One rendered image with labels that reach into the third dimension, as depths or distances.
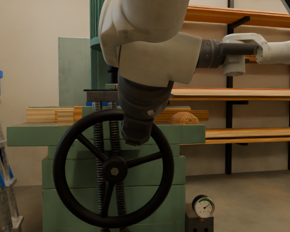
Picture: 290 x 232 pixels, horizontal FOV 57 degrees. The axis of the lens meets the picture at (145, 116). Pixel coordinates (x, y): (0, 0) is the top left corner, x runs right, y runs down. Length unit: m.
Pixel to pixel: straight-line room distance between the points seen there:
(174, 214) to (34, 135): 0.49
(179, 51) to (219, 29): 3.54
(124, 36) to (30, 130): 0.61
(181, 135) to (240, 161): 3.19
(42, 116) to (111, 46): 0.74
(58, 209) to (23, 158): 2.59
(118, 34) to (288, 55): 0.70
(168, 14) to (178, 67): 0.11
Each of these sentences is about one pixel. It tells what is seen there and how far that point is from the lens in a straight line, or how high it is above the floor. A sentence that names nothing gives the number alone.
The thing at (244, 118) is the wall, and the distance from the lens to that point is 3.96.
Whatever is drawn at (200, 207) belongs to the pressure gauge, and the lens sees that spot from 0.85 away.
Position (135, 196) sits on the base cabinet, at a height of 0.68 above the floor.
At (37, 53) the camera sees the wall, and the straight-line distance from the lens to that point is 3.41.
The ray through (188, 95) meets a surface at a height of 1.05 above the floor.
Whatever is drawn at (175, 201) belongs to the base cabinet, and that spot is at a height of 0.66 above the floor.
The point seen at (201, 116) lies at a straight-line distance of 1.02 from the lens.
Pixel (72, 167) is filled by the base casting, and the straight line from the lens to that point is 0.85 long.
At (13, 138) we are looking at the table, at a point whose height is 0.86.
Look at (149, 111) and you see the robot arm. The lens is 0.42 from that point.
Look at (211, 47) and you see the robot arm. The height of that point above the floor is 1.13.
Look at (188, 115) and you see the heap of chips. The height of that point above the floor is 0.93.
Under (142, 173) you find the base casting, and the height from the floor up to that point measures 0.75.
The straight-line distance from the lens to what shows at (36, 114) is 1.03.
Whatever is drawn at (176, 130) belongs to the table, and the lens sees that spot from 0.84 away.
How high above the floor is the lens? 0.97
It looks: 3 degrees down
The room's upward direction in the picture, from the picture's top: straight up
